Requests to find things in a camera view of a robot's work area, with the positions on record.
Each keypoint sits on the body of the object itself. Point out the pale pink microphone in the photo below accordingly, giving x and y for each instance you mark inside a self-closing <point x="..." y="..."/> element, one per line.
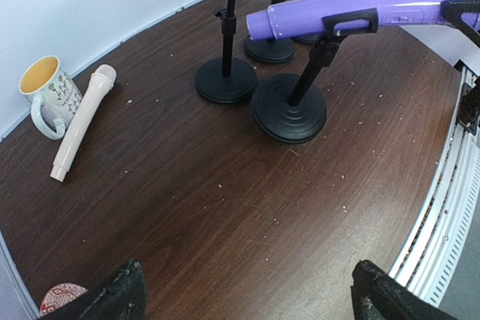
<point x="100" y="84"/>

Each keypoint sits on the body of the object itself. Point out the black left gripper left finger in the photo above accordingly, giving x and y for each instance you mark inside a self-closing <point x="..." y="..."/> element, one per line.
<point x="121" y="295"/>

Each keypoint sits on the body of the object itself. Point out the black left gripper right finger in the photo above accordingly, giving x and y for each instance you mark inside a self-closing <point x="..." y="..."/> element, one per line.
<point x="375" y="295"/>

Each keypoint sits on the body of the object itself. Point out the black stand for purple microphone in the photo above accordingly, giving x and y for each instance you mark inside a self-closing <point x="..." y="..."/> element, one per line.
<point x="289" y="107"/>

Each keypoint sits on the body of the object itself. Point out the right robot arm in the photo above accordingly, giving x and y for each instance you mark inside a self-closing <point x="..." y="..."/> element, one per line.
<point x="468" y="113"/>

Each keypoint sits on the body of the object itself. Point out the purple microphone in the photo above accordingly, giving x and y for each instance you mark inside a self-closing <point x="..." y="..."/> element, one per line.
<point x="341" y="17"/>

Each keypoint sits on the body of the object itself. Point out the black stand with blue microphone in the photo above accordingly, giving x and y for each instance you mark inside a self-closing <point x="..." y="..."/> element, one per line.
<point x="226" y="79"/>

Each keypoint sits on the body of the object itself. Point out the red patterned small bowl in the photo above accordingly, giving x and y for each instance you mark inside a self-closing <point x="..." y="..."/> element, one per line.
<point x="60" y="295"/>

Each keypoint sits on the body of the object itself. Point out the white floral ceramic mug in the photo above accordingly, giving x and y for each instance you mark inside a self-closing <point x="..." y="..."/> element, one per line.
<point x="53" y="96"/>

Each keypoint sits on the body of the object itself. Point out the black stand with glitter microphone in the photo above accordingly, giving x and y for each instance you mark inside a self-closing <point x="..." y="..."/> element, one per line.
<point x="318" y="9"/>

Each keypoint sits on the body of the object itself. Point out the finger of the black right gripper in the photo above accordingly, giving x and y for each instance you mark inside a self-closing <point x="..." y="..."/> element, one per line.
<point x="462" y="15"/>

